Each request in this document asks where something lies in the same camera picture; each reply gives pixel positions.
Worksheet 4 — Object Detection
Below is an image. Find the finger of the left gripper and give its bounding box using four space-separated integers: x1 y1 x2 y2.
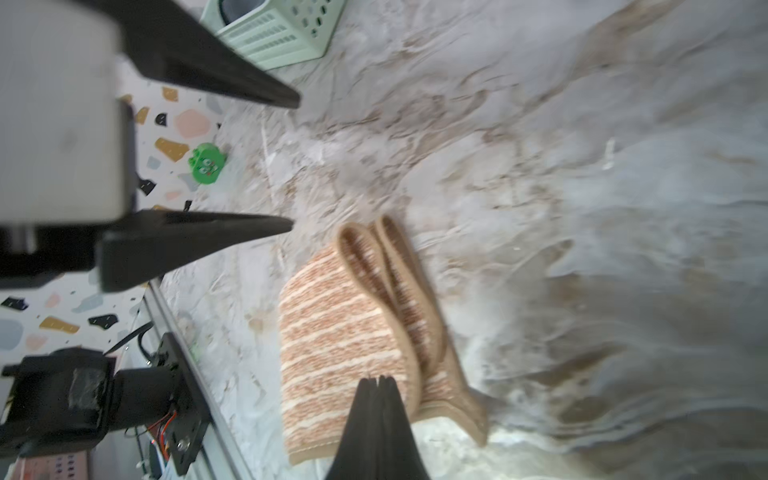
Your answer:
80 0 300 109

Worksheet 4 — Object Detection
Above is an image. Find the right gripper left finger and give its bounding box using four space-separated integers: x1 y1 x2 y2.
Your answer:
326 378 380 480

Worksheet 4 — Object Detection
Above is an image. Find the mint green plastic basket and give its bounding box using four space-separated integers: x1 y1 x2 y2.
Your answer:
200 0 346 70

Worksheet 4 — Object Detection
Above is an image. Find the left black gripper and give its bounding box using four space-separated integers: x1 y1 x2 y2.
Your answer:
1 101 294 293

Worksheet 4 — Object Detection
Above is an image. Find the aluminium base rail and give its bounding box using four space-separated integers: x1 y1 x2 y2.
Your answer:
108 280 252 479

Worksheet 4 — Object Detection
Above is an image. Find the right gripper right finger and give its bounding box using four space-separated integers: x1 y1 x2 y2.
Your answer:
377 376 429 479

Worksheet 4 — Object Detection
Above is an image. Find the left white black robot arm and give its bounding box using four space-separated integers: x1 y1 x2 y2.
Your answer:
1 1 301 457

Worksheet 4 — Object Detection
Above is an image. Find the striped orange dishcloth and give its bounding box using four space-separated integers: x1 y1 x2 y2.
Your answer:
278 215 489 465

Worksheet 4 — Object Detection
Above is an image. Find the green toy block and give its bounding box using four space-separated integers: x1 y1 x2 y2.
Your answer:
188 143 227 185

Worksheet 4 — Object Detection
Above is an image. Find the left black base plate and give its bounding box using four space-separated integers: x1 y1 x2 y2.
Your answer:
152 333 212 476

